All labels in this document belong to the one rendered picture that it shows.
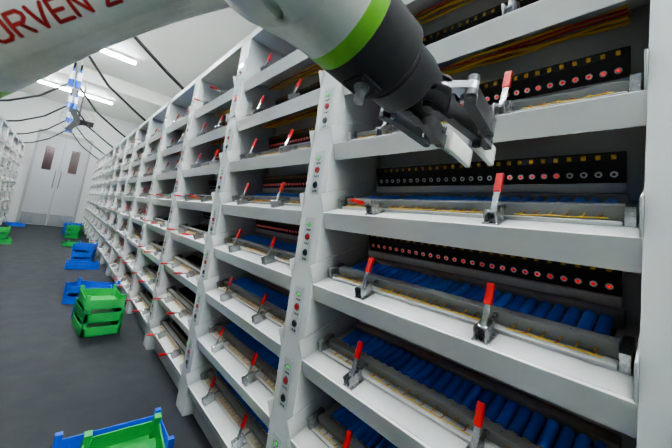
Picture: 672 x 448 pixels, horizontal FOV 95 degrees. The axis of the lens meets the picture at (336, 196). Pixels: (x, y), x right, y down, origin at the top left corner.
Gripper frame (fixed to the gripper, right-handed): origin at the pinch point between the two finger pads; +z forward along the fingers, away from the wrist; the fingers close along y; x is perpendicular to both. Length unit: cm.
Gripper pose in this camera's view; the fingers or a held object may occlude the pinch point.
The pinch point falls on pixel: (470, 148)
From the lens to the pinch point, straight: 49.8
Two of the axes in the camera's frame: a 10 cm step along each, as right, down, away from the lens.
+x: 2.6, -9.4, 2.3
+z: 7.0, 3.5, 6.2
